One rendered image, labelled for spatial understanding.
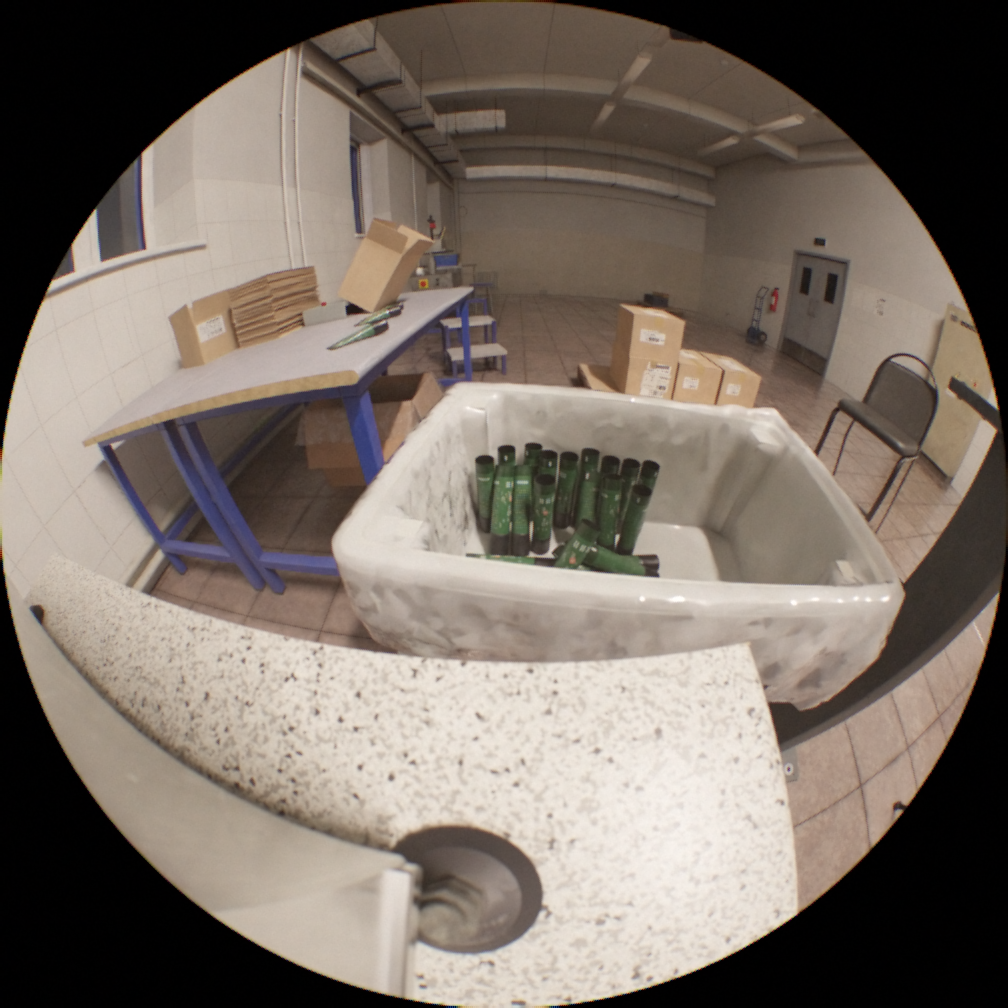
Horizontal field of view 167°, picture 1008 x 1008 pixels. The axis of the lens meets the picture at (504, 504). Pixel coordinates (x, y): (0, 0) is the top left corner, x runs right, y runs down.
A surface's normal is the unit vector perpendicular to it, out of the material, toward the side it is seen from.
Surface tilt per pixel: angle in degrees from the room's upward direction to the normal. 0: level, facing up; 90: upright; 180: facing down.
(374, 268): 90
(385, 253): 90
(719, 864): 0
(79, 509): 90
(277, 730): 0
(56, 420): 90
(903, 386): 77
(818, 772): 0
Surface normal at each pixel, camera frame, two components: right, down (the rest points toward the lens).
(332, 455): -0.04, 0.25
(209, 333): 0.92, 0.23
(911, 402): -0.97, -0.07
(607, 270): -0.04, 0.65
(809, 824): -0.02, -0.77
